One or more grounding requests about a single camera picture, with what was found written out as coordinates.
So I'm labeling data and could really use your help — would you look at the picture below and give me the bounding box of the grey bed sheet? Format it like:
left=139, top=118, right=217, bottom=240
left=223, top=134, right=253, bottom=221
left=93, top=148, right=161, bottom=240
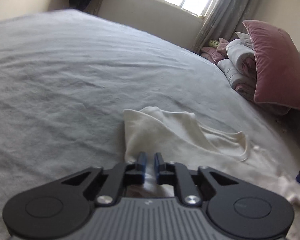
left=0, top=10, right=300, bottom=239

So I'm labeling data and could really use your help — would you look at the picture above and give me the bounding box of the grey curtain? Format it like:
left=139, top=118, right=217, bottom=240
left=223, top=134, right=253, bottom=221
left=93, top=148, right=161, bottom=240
left=191, top=0, right=260, bottom=54

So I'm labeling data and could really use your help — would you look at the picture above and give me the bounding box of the pink velvet pillow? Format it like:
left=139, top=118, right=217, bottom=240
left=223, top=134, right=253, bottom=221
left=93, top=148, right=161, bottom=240
left=243, top=20, right=300, bottom=110

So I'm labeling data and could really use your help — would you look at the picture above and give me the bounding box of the folded pink white quilt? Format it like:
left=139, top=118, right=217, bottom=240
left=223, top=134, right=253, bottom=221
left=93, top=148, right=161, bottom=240
left=200, top=32, right=256, bottom=101

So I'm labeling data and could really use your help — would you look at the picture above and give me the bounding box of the white shirt with orange print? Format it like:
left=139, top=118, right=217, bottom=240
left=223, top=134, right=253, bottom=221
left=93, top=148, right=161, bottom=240
left=123, top=107, right=300, bottom=205

